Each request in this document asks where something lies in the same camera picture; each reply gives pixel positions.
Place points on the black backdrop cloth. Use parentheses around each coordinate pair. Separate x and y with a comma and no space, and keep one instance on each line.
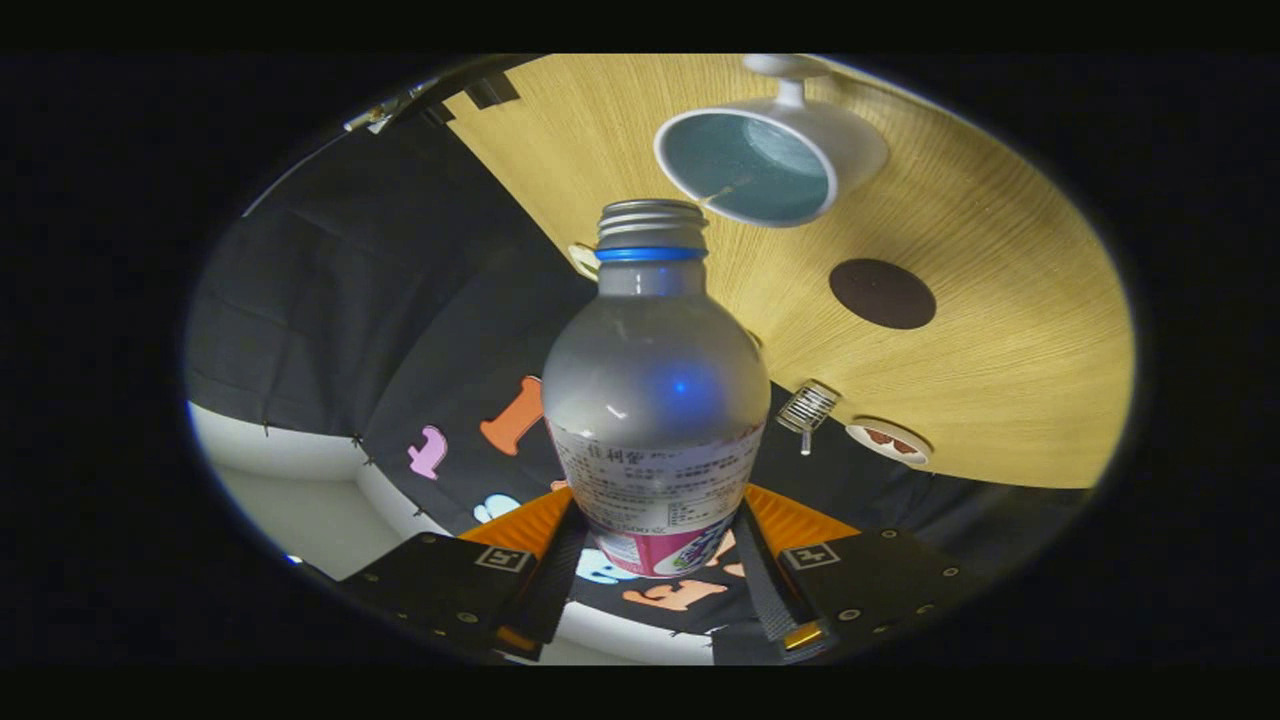
(350,280)

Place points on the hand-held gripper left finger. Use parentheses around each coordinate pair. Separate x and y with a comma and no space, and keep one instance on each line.
(440,590)

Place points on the white cup blue inside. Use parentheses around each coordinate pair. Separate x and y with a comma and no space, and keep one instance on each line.
(850,140)

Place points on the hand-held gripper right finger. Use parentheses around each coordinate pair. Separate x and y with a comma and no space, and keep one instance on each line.
(890,580)

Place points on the white plate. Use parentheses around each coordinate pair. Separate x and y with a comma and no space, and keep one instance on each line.
(885,455)

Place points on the wooden table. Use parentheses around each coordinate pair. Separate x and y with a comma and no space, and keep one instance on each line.
(1000,350)

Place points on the red food slices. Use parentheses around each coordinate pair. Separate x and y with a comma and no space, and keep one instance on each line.
(890,440)

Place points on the small cream tray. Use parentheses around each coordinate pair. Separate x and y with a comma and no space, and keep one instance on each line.
(585,262)

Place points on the dark brown round coaster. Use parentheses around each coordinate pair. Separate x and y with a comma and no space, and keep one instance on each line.
(882,294)

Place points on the silver juice bottle red label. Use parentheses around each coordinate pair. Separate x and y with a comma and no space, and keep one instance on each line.
(655,370)

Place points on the black flat block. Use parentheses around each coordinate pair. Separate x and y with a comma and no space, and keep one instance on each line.
(492,92)

